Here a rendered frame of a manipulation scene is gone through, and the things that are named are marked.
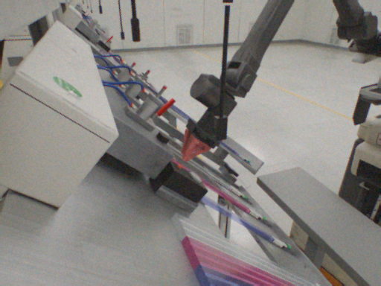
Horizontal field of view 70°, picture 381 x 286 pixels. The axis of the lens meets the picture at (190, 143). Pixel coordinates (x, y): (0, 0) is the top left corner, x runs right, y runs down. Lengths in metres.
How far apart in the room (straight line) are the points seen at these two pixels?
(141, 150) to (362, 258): 0.86
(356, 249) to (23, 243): 1.02
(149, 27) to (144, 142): 7.99
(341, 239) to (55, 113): 1.03
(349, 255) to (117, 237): 0.90
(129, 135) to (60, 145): 0.16
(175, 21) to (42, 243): 8.38
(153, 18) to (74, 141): 8.15
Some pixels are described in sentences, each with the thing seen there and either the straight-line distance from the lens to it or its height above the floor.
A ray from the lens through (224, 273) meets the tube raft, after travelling 0.35.
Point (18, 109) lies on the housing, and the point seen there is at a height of 1.26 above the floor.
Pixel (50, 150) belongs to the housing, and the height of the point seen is 1.23.
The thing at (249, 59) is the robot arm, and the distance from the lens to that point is 0.73.
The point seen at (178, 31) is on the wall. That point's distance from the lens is 8.56.
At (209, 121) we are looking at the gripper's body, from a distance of 0.70.
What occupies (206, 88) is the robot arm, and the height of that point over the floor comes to 1.15.
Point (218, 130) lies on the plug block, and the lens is 0.50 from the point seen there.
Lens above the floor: 1.33
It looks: 28 degrees down
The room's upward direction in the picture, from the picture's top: straight up
